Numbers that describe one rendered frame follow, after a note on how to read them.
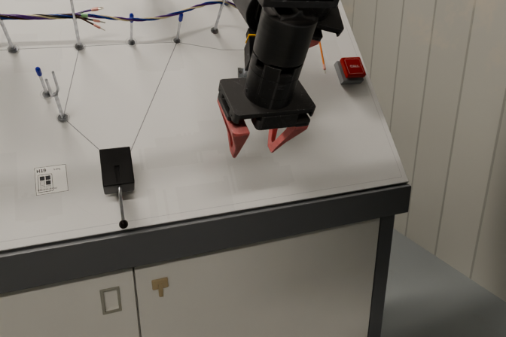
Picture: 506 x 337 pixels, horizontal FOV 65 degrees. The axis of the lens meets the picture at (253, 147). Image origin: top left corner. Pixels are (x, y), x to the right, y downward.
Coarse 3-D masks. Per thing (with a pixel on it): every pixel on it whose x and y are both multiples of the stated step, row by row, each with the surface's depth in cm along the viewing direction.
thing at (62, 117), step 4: (52, 72) 60; (56, 80) 62; (48, 84) 61; (56, 84) 63; (48, 88) 61; (56, 88) 64; (56, 92) 65; (52, 96) 64; (56, 96) 65; (56, 100) 66; (56, 104) 67; (60, 104) 68; (60, 108) 69; (60, 112) 70; (60, 116) 71; (64, 116) 72; (60, 120) 72; (64, 120) 72
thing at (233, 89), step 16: (256, 64) 42; (224, 80) 47; (240, 80) 48; (256, 80) 43; (272, 80) 42; (288, 80) 42; (224, 96) 46; (240, 96) 45; (256, 96) 44; (272, 96) 44; (288, 96) 45; (304, 96) 48; (240, 112) 43; (256, 112) 44; (272, 112) 45; (288, 112) 46; (304, 112) 46
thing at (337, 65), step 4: (336, 64) 94; (340, 64) 94; (336, 68) 94; (340, 68) 93; (340, 72) 93; (340, 76) 93; (344, 76) 93; (340, 80) 93; (344, 80) 92; (348, 80) 92; (352, 80) 93; (356, 80) 93; (360, 80) 94
